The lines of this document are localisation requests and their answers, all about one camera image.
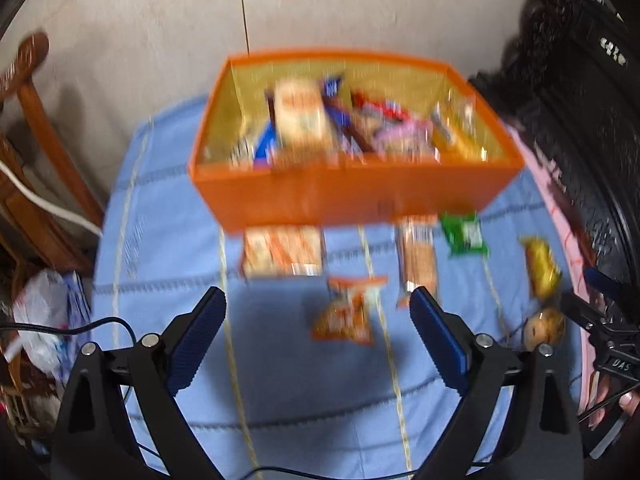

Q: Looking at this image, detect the orange cardboard box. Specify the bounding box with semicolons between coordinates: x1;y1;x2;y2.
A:
189;49;526;233

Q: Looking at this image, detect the brown carved wooden chair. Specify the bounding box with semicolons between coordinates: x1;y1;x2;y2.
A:
0;30;106;281

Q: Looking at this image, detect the small green snack packet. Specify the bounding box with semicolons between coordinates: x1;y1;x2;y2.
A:
441;211;488;257

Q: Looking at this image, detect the blue striped cloth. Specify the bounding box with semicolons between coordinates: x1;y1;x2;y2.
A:
65;272;93;331

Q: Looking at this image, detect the brown bun clear packet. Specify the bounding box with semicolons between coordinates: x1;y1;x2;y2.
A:
522;307;567;352

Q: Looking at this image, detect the black cable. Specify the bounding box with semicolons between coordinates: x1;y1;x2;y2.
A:
0;316;426;480

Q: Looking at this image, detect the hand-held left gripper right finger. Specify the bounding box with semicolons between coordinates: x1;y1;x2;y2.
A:
409;286;586;480

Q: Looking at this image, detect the pink cracker packet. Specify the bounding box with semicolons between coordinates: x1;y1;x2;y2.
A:
372;120;433;158

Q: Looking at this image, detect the white plastic bag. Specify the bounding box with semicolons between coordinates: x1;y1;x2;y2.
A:
12;267;76;371

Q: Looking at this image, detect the clear long plastic packet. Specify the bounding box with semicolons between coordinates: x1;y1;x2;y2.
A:
432;92;488;161

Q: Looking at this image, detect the brown cracker packet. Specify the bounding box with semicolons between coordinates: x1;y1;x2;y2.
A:
272;79;333;153

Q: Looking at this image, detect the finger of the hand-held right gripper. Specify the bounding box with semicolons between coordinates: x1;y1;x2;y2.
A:
582;266;626;301
559;291;608;333

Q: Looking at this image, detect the white power cable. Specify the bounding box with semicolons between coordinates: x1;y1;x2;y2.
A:
0;160;103;236

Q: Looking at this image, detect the yellow orange snack packet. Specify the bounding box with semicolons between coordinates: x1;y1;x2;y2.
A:
312;275;388;346

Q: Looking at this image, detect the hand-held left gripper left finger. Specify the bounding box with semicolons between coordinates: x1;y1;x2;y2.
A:
50;286;228;480

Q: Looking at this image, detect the yellow lemon cake packet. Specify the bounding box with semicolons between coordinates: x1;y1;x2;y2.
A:
520;236;563;301

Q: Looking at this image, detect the red checkered snack packet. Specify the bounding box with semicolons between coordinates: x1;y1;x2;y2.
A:
350;90;406;121

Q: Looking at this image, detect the dark carved wooden furniture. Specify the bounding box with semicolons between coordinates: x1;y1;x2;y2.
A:
467;0;640;321

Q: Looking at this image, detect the orange white cracker packet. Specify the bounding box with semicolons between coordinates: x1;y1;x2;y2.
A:
241;225;325;278

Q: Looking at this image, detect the pink cloth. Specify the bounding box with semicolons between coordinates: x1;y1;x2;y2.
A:
500;115;601;411

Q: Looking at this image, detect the clear cracker stack packet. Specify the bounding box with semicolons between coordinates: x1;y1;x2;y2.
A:
395;215;441;308

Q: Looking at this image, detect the person's right hand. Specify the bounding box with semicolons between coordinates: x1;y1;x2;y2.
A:
577;380;640;428

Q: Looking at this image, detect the plain blue snack packet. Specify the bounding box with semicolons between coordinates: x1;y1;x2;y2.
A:
320;76;351;126

